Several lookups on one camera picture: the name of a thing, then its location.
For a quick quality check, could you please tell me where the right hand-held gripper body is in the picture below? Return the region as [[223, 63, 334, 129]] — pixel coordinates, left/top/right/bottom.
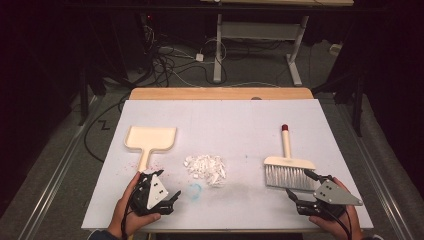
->
[[294, 174, 364, 221]]

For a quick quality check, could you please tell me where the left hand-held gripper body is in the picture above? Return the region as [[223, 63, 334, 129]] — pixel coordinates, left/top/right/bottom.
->
[[129, 171, 175, 217]]

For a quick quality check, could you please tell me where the cream hand brush red cap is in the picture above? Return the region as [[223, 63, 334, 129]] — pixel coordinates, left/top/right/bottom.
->
[[263, 123, 317, 192]]

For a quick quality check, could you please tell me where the cream plastic dustpan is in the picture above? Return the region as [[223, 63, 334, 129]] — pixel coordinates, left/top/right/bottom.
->
[[123, 125, 178, 174]]

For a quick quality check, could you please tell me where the person's right hand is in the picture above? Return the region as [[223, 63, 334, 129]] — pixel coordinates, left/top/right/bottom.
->
[[308, 176, 364, 240]]

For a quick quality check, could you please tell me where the person's left hand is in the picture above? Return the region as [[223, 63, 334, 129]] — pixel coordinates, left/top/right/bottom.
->
[[106, 171, 162, 240]]

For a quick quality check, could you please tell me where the pile of white paper scraps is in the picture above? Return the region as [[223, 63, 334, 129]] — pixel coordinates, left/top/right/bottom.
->
[[182, 153, 228, 187]]

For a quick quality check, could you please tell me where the white board sheet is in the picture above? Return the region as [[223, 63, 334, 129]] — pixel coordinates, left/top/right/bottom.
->
[[81, 98, 374, 231]]

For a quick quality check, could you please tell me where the right hand-held gripper black cable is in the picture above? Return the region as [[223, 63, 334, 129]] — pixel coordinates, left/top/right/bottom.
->
[[328, 213, 355, 240]]

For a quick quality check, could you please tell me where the hand-held gripper black cable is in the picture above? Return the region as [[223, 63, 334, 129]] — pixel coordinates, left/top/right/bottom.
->
[[120, 184, 143, 240], [328, 213, 355, 240]]

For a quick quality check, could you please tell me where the left hand-held gripper black cable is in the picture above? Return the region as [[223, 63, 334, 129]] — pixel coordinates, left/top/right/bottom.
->
[[120, 184, 143, 240]]

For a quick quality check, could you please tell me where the black floor cable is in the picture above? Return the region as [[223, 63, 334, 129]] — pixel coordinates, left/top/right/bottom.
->
[[83, 95, 132, 164]]

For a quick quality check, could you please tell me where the tangle of floor cables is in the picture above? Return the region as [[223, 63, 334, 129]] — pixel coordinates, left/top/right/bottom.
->
[[138, 24, 228, 88]]

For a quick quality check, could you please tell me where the white metal desk frame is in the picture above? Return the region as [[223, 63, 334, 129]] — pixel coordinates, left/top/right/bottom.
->
[[212, 13, 310, 87]]

